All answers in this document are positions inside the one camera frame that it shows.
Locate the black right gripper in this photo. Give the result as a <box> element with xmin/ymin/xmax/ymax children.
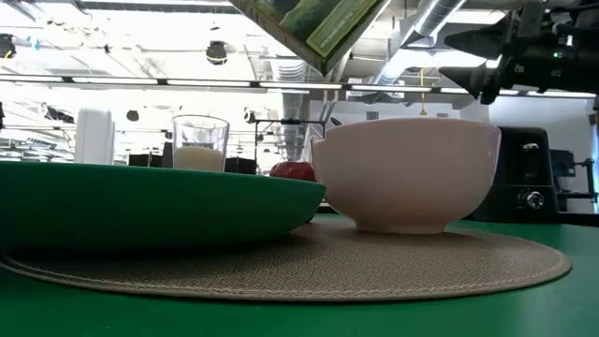
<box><xmin>438</xmin><ymin>0</ymin><xmax>581</xmax><ymax>106</ymax></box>

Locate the green cereal box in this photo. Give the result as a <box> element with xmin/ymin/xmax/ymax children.
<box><xmin>227</xmin><ymin>0</ymin><xmax>393</xmax><ymax>77</ymax></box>

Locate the black toaster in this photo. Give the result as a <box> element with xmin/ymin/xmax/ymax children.
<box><xmin>467</xmin><ymin>125</ymin><xmax>561</xmax><ymax>224</ymax></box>

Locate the white bowl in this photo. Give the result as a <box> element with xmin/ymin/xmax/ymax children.
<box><xmin>309</xmin><ymin>116</ymin><xmax>503</xmax><ymax>235</ymax></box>

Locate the red apple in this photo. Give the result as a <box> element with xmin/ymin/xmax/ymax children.
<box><xmin>269</xmin><ymin>160</ymin><xmax>317</xmax><ymax>183</ymax></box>

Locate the round beige woven placemat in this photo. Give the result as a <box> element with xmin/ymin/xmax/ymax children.
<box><xmin>0</xmin><ymin>217</ymin><xmax>573</xmax><ymax>302</ymax></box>

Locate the black box behind table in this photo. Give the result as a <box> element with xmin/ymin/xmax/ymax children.
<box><xmin>128</xmin><ymin>141</ymin><xmax>257</xmax><ymax>175</ymax></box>

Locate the black ceiling lamp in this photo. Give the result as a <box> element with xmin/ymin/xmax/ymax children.
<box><xmin>205</xmin><ymin>40</ymin><xmax>229</xmax><ymax>66</ymax></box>

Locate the long ceiling light strip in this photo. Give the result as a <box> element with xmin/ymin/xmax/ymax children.
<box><xmin>0</xmin><ymin>73</ymin><xmax>599</xmax><ymax>99</ymax></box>

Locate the clear glass with milk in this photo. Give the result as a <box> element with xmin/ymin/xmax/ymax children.
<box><xmin>171</xmin><ymin>114</ymin><xmax>231</xmax><ymax>173</ymax></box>

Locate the white milk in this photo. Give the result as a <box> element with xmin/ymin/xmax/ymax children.
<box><xmin>173</xmin><ymin>145</ymin><xmax>226</xmax><ymax>172</ymax></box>

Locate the green plate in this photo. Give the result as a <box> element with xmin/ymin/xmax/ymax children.
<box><xmin>0</xmin><ymin>160</ymin><xmax>328</xmax><ymax>252</ymax></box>

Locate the silver ventilation duct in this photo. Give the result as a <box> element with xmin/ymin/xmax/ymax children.
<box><xmin>273</xmin><ymin>58</ymin><xmax>313</xmax><ymax>163</ymax></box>

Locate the black frame stand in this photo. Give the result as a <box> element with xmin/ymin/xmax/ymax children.
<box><xmin>254</xmin><ymin>118</ymin><xmax>328</xmax><ymax>163</ymax></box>

